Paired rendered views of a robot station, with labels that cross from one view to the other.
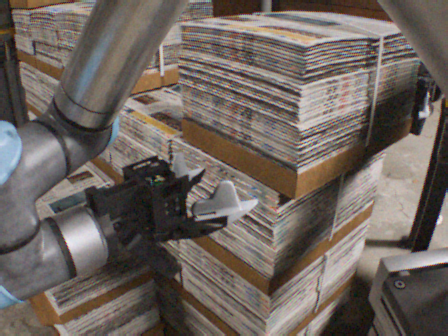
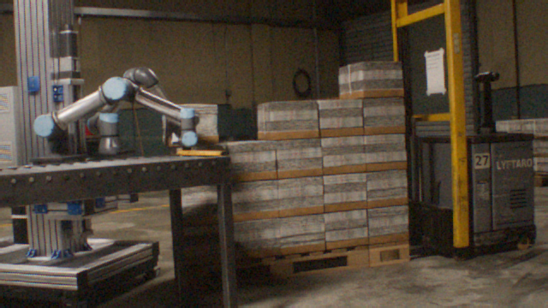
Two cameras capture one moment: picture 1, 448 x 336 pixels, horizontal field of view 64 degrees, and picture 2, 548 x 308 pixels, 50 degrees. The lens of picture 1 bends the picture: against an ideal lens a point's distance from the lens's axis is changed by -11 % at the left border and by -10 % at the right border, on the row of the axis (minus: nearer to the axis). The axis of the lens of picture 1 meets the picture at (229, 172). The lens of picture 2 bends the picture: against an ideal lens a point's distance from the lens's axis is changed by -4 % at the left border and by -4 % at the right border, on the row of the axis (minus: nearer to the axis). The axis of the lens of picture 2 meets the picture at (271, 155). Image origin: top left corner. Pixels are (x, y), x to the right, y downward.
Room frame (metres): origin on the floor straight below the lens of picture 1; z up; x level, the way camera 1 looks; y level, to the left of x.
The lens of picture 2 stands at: (2.73, -3.17, 0.93)
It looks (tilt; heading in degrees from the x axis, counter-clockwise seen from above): 3 degrees down; 116
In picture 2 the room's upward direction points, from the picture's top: 3 degrees counter-clockwise
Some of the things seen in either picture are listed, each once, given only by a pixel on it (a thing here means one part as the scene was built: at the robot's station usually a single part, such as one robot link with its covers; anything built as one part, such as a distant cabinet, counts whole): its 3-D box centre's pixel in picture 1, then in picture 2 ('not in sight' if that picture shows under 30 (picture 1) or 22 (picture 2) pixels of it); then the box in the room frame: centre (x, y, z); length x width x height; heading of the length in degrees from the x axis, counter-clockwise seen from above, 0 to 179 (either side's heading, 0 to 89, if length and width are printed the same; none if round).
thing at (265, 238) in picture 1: (172, 211); (270, 206); (1.06, 0.18, 0.42); 1.17 x 0.39 x 0.83; 43
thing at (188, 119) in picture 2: not in sight; (188, 119); (1.01, -0.60, 0.98); 0.11 x 0.08 x 0.11; 115
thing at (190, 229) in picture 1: (191, 222); not in sight; (0.40, 0.05, 0.86); 0.09 x 0.05 x 0.02; 104
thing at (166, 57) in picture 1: (134, 41); (286, 121); (1.16, 0.28, 0.95); 0.38 x 0.29 x 0.23; 131
